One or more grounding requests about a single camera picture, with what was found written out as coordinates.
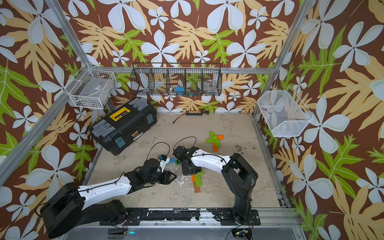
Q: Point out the white wire basket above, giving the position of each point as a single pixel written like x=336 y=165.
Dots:
x=285 y=113
x=91 y=87

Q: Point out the black power strip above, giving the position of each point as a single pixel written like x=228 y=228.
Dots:
x=194 y=113

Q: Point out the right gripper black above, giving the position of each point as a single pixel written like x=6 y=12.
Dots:
x=185 y=173

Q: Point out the lime lego brick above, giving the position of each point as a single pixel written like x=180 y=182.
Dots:
x=200 y=173
x=213 y=140
x=198 y=180
x=212 y=134

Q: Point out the black toolbox yellow handle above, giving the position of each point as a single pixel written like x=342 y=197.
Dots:
x=118 y=130

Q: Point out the tan lego brick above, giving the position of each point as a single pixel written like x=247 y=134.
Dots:
x=196 y=188

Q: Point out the black wire basket centre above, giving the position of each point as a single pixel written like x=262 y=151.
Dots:
x=177 y=79

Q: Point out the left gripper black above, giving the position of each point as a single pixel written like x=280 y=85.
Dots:
x=167 y=179

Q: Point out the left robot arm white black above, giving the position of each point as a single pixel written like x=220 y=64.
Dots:
x=74 y=205

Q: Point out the orange lego brick long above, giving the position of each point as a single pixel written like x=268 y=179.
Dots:
x=215 y=148

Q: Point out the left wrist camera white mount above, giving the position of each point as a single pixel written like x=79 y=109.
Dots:
x=163 y=161

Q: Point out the blue lego plate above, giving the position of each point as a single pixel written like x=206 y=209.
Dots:
x=171 y=161

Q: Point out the white wire basket left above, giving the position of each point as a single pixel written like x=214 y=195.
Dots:
x=91 y=87

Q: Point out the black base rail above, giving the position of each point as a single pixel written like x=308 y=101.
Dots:
x=137 y=216

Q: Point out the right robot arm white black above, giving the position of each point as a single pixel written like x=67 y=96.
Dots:
x=239 y=175

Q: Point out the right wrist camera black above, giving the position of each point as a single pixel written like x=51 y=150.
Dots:
x=179 y=151

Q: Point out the white wire basket right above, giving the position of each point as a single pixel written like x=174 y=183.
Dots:
x=285 y=113

